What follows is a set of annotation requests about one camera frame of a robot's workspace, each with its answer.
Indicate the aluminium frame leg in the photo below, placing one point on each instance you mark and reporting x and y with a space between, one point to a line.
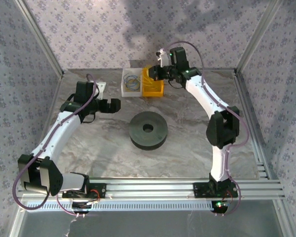
284 222
16 227

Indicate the white plastic bin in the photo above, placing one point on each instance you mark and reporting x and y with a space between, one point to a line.
130 94

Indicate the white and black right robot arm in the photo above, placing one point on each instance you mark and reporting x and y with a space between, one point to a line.
204 96

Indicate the yellow plastic bin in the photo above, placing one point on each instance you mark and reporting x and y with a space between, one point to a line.
153 93

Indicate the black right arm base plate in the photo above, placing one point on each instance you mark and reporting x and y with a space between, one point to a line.
199 190

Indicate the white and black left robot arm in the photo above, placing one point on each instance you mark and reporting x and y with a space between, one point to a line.
54 138

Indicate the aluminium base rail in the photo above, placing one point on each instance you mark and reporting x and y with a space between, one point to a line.
150 188

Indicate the aluminium frame post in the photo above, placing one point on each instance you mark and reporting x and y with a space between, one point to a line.
258 37
40 37

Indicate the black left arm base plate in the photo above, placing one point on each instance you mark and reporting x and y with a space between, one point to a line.
101 190

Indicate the aluminium side rail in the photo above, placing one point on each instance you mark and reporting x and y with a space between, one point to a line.
244 98
54 97

